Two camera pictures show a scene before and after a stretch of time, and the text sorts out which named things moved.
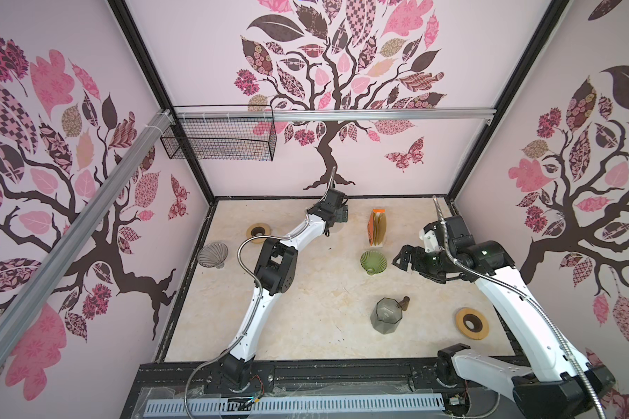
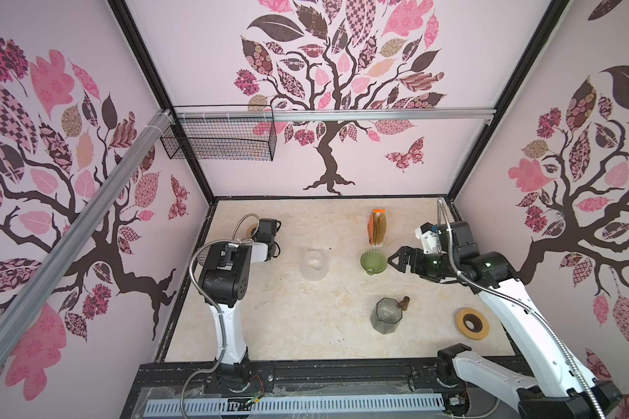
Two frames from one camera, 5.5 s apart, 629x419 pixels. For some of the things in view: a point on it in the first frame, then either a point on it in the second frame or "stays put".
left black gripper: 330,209 -> 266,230
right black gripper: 414,259 stays put
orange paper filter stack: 376,227 stays put
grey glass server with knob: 388,314 stays put
